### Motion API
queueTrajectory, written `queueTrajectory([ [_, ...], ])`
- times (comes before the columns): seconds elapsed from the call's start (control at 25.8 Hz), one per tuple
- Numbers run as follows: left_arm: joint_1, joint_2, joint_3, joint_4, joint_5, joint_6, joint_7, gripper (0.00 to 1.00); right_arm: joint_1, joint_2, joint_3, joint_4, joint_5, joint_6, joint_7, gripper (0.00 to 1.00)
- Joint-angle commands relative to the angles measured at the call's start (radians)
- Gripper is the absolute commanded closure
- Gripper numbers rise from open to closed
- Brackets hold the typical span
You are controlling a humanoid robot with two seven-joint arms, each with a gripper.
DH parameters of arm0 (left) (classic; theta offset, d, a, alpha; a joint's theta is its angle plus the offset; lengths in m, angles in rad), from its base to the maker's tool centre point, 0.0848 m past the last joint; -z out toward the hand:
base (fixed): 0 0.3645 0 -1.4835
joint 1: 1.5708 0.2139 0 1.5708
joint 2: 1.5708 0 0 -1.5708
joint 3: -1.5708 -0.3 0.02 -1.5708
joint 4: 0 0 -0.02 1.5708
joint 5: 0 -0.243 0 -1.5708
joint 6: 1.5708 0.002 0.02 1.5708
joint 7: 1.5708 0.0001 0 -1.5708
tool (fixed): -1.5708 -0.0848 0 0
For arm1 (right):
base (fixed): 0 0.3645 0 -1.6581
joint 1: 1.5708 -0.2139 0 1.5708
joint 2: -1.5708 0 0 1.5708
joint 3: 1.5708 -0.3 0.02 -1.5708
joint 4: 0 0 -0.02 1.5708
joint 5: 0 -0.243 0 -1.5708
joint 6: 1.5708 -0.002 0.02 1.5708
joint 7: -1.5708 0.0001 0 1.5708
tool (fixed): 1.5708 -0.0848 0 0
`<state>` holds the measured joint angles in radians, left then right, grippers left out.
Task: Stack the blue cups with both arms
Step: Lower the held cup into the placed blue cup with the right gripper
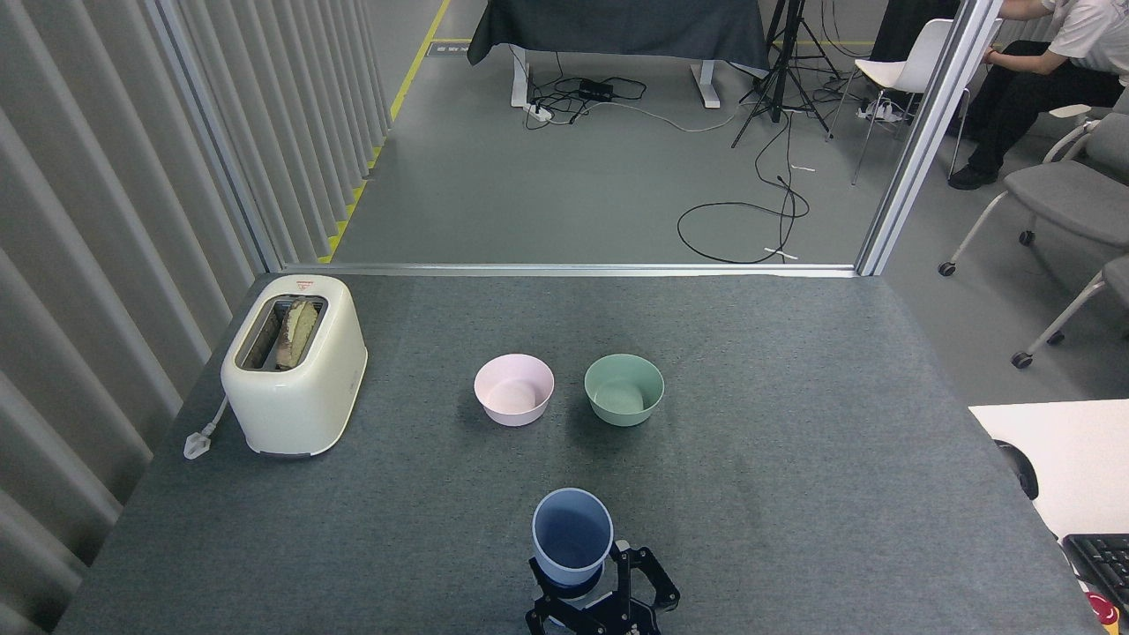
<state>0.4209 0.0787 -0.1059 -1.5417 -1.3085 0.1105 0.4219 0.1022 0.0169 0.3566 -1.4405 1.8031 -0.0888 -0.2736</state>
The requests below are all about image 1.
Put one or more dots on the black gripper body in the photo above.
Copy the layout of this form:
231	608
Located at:
617	627

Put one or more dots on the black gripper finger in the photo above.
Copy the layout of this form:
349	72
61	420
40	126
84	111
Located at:
545	617
624	573

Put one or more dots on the blue cup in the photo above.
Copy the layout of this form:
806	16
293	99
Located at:
578	600
571	534

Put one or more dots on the person's hand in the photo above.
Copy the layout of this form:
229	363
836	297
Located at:
991	55

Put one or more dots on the green bowl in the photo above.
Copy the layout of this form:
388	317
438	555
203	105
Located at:
624	392

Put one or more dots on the pink bowl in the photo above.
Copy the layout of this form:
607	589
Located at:
513	392

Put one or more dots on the cream white toaster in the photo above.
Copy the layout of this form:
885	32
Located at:
300	397

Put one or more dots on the toasted bread slice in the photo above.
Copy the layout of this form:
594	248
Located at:
295	333

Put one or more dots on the black computer mouse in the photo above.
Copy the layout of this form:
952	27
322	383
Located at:
1023	472

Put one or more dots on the white desk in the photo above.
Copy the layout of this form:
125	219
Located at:
1076	450

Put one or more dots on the white power strip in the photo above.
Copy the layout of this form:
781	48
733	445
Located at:
879	109
539	112

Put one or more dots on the black keyboard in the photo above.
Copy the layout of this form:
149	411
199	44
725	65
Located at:
1102	560

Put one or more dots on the red round object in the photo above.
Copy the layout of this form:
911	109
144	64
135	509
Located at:
1102	608

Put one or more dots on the black power adapter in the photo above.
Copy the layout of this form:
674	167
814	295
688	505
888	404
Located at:
596	89

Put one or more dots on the black tripod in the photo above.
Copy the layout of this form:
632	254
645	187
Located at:
778	70

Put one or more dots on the dark cloth covered table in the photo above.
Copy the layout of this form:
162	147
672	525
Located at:
617	26

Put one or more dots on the grey wheeled chair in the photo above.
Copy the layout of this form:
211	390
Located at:
1067	194
1116	282

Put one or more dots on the white chair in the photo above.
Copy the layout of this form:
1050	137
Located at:
900	70

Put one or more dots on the person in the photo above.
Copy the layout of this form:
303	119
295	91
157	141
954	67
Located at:
1032	88

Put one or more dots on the silver frame rail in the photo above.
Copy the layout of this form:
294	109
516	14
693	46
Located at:
573	270

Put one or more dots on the silver frame post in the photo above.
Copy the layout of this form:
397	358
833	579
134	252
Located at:
216	141
926	141

